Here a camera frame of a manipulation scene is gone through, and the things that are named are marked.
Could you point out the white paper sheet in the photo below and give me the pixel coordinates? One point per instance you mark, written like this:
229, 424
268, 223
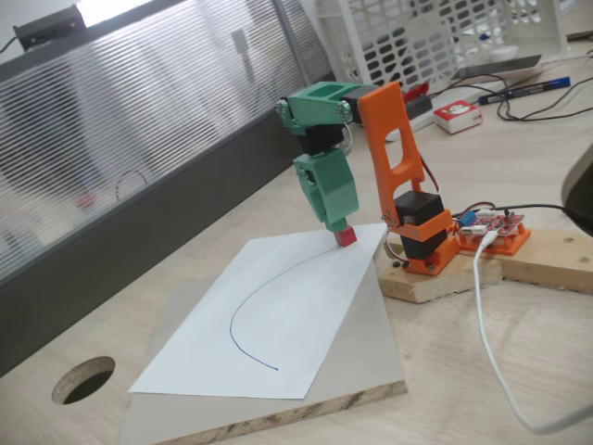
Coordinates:
296, 315

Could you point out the white plastic basket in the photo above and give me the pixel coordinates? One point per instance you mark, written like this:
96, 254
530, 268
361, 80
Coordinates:
417, 46

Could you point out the ribbed glass desk partition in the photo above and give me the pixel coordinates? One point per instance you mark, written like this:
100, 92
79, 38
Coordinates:
139, 139

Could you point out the red cube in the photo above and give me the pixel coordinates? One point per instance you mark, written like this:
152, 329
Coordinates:
346, 238

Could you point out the black rectangular block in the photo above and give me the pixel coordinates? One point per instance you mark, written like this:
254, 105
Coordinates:
419, 106

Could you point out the wooden base plank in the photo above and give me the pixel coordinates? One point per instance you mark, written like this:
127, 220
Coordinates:
546, 264

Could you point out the red plastic clip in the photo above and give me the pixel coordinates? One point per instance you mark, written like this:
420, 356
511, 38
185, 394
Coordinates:
418, 90

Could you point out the orange circuit board holder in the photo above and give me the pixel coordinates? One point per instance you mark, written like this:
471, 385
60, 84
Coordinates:
514, 243

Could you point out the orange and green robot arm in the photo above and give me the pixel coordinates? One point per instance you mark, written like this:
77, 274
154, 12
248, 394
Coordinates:
389, 139

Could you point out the red and white small box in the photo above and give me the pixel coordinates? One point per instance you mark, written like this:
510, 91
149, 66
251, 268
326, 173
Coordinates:
457, 118

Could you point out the black box device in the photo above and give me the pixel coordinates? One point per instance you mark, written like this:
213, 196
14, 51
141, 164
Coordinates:
48, 25

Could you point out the wooden base block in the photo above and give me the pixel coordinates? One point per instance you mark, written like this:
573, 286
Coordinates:
440, 287

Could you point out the grey chipboard panel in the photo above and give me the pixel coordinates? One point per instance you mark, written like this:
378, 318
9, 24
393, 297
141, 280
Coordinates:
366, 352

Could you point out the dark flat smartphone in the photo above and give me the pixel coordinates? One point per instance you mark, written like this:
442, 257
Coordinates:
495, 67

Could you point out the red controller circuit board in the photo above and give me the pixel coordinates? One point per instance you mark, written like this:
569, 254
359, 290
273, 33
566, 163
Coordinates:
502, 222

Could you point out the blue marker pen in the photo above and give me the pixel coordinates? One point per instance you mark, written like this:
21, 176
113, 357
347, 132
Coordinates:
523, 90

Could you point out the grey rounded object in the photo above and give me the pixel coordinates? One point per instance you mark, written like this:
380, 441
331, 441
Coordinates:
581, 171

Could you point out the green gripper with servo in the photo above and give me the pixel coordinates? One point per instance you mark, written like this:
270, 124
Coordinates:
334, 198

